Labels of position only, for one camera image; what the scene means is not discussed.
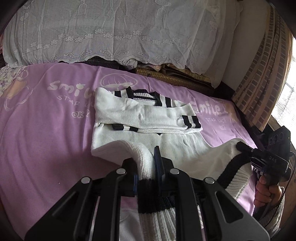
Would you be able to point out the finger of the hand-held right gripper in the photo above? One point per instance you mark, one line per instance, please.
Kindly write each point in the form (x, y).
(244, 148)
(256, 167)

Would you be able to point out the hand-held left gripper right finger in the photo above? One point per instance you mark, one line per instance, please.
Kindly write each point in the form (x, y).
(157, 162)

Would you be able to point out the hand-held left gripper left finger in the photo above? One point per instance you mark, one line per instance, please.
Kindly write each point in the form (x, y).
(135, 184)

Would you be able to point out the white black-trimmed knit sweater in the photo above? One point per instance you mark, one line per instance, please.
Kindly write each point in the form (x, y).
(138, 111)

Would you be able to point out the person's right hand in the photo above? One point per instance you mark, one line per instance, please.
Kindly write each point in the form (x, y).
(261, 192)

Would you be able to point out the brick pattern curtain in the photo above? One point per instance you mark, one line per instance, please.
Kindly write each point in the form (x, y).
(261, 88)

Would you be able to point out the brown woven mat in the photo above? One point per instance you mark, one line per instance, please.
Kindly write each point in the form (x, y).
(175, 77)

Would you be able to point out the pale pink folded cloth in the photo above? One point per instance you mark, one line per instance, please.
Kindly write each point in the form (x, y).
(138, 66)

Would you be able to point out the purple printed bed sheet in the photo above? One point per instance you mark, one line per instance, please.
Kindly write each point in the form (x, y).
(46, 139)

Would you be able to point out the dark cloth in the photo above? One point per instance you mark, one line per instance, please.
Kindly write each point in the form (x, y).
(101, 62)

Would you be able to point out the white lace cover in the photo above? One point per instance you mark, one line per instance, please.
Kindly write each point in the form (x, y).
(115, 30)

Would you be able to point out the white purple floral sheet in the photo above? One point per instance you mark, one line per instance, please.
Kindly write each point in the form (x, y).
(7, 78)

